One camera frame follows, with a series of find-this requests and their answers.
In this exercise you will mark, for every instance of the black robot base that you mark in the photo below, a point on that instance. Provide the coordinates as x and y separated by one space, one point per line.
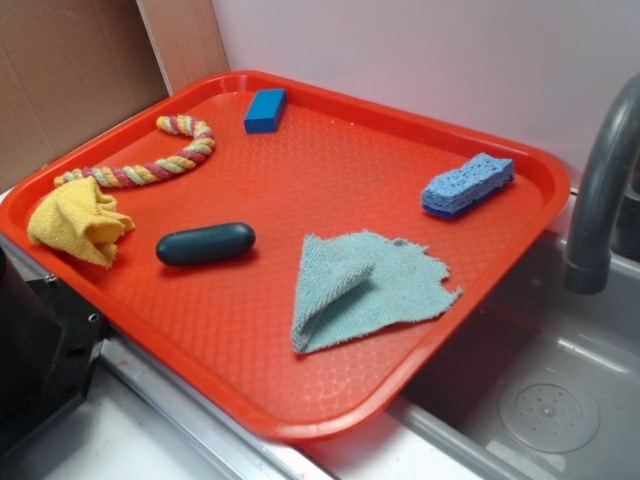
50 339

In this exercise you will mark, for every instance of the light blue cloth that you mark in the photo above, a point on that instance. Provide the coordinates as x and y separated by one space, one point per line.
354 285

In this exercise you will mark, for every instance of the yellow cloth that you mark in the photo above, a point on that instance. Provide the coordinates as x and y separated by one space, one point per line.
79 219

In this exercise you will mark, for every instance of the orange plastic tray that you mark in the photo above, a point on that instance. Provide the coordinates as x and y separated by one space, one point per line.
336 165

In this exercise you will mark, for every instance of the dark green oval object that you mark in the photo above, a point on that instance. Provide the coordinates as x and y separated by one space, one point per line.
206 245

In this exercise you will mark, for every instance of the blue sponge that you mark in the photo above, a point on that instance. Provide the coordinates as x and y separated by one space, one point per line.
453 193

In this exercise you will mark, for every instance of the blue rectangular block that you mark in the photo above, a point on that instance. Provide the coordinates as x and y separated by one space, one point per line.
265 111

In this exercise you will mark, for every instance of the grey plastic sink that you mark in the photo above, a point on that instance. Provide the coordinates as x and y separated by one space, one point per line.
538 382

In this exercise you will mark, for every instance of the grey faucet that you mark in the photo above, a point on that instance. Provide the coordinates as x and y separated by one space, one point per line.
605 218

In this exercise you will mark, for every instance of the brown cardboard panel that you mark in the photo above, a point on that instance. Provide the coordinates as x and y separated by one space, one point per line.
71 70

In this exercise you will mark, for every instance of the multicolour rope toy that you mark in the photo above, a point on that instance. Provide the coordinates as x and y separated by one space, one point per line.
200 148

